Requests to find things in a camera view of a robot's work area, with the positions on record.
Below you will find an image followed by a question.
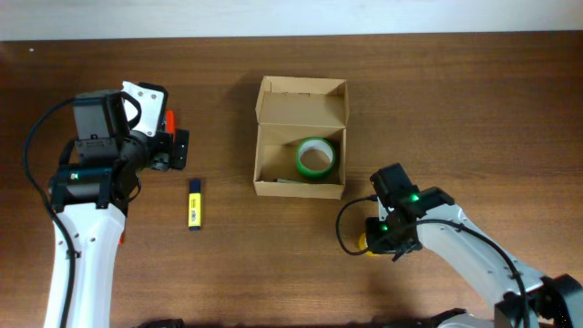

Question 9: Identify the green tape roll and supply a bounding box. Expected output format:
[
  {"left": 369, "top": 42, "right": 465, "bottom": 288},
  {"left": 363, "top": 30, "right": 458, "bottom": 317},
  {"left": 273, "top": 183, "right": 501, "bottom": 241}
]
[{"left": 296, "top": 137, "right": 336, "bottom": 180}]

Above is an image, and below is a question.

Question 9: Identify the open brown cardboard box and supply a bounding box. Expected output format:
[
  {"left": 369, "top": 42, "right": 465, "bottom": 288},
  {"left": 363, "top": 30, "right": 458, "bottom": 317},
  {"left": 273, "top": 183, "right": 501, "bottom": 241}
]
[{"left": 253, "top": 76, "right": 350, "bottom": 200}]

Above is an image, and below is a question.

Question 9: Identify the orange and black stapler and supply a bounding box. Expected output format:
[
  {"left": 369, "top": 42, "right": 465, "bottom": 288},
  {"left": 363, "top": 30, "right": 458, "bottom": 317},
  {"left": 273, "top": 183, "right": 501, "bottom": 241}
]
[{"left": 165, "top": 110, "right": 176, "bottom": 141}]

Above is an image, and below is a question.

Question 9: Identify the small yellow tape roll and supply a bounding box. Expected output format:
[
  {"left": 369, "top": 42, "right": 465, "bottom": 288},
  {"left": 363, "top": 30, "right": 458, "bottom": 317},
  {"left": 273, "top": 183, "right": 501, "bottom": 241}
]
[{"left": 358, "top": 233, "right": 376, "bottom": 257}]

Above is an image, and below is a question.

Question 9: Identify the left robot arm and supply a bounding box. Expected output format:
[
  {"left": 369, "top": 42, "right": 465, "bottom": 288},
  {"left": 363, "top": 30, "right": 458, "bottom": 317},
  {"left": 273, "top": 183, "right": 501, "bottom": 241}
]
[{"left": 44, "top": 82, "right": 189, "bottom": 327}]

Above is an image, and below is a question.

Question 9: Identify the yellow highlighter with blue cap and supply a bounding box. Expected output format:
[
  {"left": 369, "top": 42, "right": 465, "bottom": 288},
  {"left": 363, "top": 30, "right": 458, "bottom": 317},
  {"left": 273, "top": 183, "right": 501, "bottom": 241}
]
[{"left": 188, "top": 179, "right": 201, "bottom": 231}]

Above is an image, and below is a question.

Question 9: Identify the blue whiteboard marker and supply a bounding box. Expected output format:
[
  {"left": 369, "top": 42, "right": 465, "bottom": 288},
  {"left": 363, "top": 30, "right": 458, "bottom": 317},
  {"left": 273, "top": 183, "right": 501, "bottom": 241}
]
[{"left": 274, "top": 179, "right": 310, "bottom": 184}]

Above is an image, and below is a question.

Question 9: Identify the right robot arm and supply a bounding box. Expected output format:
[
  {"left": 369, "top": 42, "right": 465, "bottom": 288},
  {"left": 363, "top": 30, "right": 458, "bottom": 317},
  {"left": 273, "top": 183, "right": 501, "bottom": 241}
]
[{"left": 364, "top": 164, "right": 582, "bottom": 327}]

